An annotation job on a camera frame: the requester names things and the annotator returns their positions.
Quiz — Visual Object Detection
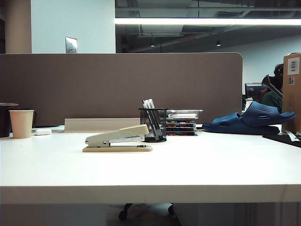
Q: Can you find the blue slipper lying flat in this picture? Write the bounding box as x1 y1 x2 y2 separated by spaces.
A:
202 112 280 136

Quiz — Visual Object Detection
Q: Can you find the white black pen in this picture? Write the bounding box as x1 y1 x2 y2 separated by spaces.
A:
146 98 165 139
142 99 158 139

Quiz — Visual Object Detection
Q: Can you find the black computer monitor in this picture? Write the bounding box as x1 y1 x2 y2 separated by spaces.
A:
244 82 268 104

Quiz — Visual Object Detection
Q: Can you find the colourful book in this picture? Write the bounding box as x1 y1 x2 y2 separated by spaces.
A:
166 131 199 137
166 119 196 124
166 124 197 132

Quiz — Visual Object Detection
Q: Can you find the person in green top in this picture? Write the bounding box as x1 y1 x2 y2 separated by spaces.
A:
261 63 284 112

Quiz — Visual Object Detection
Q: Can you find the metal wall switch plate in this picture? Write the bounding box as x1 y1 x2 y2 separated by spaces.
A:
65 36 79 54

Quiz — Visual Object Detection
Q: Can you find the beige paper cup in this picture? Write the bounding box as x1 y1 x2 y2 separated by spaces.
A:
8 109 35 139

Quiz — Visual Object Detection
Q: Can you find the white earbuds case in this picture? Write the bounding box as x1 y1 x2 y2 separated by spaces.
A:
34 128 52 136

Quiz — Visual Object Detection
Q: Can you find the long ceiling light strip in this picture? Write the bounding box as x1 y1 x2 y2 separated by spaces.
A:
114 18 301 25

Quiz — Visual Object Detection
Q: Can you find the black mesh pen holder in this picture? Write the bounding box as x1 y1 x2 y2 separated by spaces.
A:
138 108 168 143

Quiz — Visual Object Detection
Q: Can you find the brown cardboard box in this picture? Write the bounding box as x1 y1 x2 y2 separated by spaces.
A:
281 52 301 134

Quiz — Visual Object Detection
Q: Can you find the blue slipper leaning tilted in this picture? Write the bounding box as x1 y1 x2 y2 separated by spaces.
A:
239 101 297 128

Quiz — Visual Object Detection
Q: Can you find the black mat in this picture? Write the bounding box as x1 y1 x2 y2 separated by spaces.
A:
262 131 301 148

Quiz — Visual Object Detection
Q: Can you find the beige desk stapler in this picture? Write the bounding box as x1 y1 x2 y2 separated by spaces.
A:
82 124 154 153

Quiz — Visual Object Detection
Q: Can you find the brown desk partition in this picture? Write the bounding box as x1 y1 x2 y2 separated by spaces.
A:
0 52 243 132

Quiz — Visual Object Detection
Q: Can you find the beige cable tray box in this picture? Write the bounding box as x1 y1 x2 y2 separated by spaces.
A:
64 118 141 133

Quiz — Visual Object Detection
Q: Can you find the dark cylindrical container with lid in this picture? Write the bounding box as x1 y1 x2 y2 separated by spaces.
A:
0 102 19 138

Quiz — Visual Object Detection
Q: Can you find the grey metal lever handle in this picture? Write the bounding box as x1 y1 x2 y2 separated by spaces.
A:
263 74 284 98

